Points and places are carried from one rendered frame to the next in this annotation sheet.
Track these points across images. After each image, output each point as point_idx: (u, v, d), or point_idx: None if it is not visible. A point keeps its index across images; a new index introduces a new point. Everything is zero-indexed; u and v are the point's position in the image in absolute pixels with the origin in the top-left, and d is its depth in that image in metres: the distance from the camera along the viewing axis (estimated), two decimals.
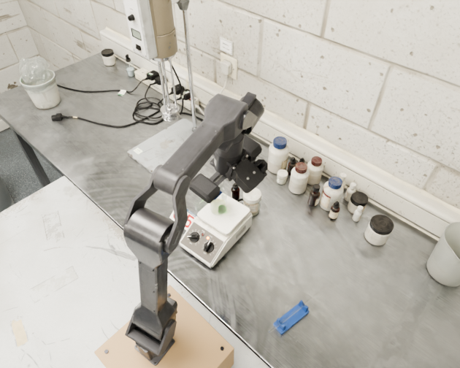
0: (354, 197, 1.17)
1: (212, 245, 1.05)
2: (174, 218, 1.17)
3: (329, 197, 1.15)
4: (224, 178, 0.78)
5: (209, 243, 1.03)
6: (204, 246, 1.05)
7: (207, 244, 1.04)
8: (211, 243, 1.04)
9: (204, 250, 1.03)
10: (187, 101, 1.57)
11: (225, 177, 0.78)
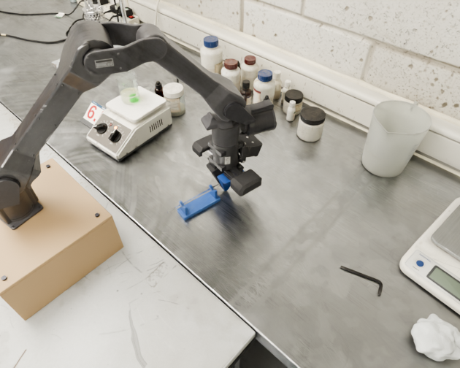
0: (288, 93, 1.05)
1: (119, 133, 0.93)
2: (88, 117, 1.05)
3: (259, 92, 1.04)
4: None
5: (115, 131, 0.92)
6: (110, 136, 0.94)
7: (112, 132, 0.92)
8: (117, 131, 0.93)
9: (109, 138, 0.92)
10: None
11: None
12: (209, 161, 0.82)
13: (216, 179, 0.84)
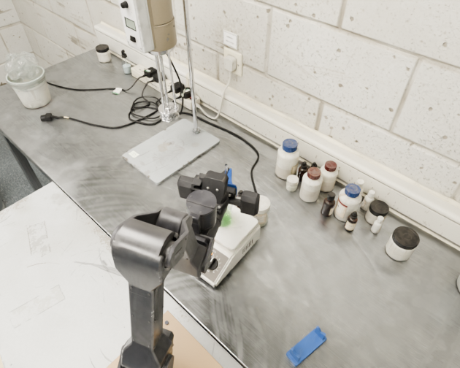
0: (373, 207, 1.05)
1: (215, 261, 0.93)
2: None
3: (346, 207, 1.04)
4: None
5: (212, 259, 0.92)
6: None
7: (209, 261, 0.92)
8: (215, 259, 0.92)
9: None
10: (187, 99, 1.45)
11: None
12: None
13: None
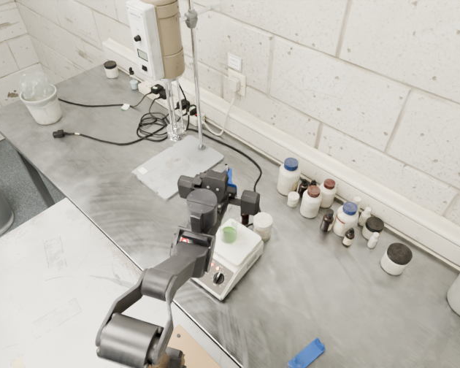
0: (369, 223, 1.12)
1: (222, 276, 1.00)
2: None
3: (344, 223, 1.10)
4: None
5: (219, 274, 0.98)
6: (213, 277, 1.00)
7: (216, 276, 0.99)
8: (221, 274, 0.99)
9: (214, 282, 0.98)
10: (193, 117, 1.52)
11: None
12: None
13: None
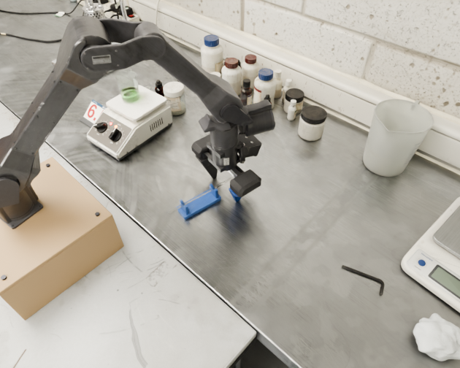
0: (288, 93, 1.05)
1: (119, 133, 0.93)
2: (88, 117, 1.05)
3: (260, 91, 1.03)
4: (239, 167, 0.79)
5: (115, 129, 0.91)
6: (110, 135, 0.93)
7: (112, 131, 0.92)
8: (117, 130, 0.92)
9: (109, 137, 0.91)
10: None
11: (238, 166, 0.80)
12: None
13: (206, 169, 0.87)
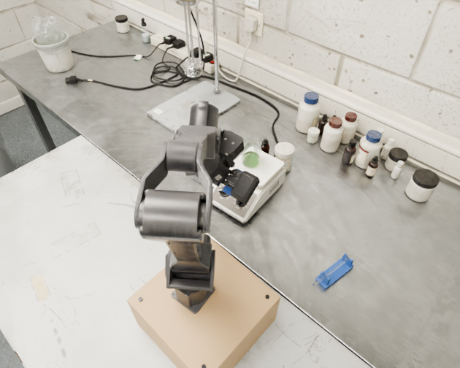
0: (393, 152, 1.09)
1: None
2: None
3: (367, 152, 1.08)
4: None
5: None
6: (236, 200, 0.98)
7: None
8: None
9: (236, 204, 0.96)
10: (207, 63, 1.50)
11: None
12: None
13: None
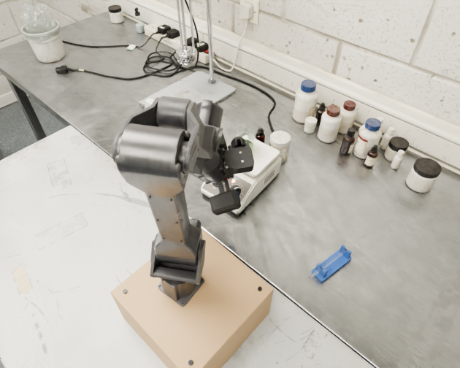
0: (393, 142, 1.05)
1: (238, 191, 0.93)
2: None
3: (366, 141, 1.04)
4: (228, 182, 0.78)
5: (236, 188, 0.92)
6: (231, 186, 0.94)
7: (234, 188, 0.92)
8: (239, 190, 0.92)
9: None
10: (202, 53, 1.45)
11: (226, 180, 0.78)
12: None
13: None
